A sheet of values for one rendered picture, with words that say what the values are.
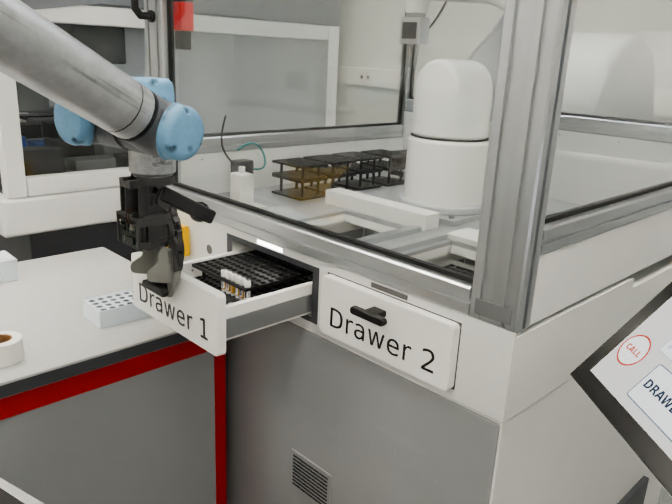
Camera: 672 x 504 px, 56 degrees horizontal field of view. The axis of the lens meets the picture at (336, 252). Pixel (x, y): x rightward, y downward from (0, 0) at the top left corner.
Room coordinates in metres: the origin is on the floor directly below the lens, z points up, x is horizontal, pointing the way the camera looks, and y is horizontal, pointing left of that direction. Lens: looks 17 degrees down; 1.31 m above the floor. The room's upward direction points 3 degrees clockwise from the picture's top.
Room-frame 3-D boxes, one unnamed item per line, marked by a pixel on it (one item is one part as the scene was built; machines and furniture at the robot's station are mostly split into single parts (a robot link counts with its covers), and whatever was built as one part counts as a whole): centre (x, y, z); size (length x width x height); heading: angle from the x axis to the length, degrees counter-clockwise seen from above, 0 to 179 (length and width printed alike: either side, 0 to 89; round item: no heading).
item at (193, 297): (1.06, 0.28, 0.87); 0.29 x 0.02 x 0.11; 45
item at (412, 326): (0.98, -0.08, 0.87); 0.29 x 0.02 x 0.11; 45
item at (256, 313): (1.20, 0.14, 0.86); 0.40 x 0.26 x 0.06; 135
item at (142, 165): (1.03, 0.30, 1.12); 0.08 x 0.08 x 0.05
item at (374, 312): (0.96, -0.07, 0.91); 0.07 x 0.04 x 0.01; 45
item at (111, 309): (1.23, 0.45, 0.78); 0.12 x 0.08 x 0.04; 134
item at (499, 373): (1.51, -0.23, 0.87); 1.02 x 0.95 x 0.14; 45
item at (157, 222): (1.03, 0.31, 1.04); 0.09 x 0.08 x 0.12; 135
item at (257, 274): (1.20, 0.14, 0.87); 0.22 x 0.18 x 0.06; 135
